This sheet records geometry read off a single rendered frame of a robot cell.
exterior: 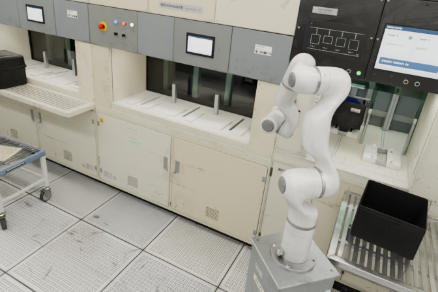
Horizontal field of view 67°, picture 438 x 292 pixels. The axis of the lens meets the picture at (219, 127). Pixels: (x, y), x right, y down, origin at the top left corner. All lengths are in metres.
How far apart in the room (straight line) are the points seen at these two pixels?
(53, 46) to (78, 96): 0.94
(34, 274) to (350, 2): 2.42
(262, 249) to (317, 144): 0.55
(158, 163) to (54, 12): 1.40
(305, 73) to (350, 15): 0.72
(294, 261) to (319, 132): 0.56
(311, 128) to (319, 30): 0.76
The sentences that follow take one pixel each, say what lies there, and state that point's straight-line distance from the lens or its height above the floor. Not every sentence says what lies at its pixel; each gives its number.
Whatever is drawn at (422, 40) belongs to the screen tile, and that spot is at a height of 1.63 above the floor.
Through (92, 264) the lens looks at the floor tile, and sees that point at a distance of 2.53.
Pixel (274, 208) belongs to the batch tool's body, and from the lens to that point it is 2.31.
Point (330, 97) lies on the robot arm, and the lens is 1.25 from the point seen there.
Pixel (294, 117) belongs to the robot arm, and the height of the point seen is 1.27.
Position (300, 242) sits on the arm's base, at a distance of 1.43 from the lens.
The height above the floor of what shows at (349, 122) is 0.98.
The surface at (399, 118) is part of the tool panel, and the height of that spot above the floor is 0.97.
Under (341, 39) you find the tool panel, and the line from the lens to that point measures 1.86.
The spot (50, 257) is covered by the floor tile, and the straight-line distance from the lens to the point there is 2.65.
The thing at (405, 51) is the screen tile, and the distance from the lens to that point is 1.85.
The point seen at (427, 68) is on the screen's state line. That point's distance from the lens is 1.87.
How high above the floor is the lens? 1.80
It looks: 24 degrees down
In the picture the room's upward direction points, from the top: 6 degrees clockwise
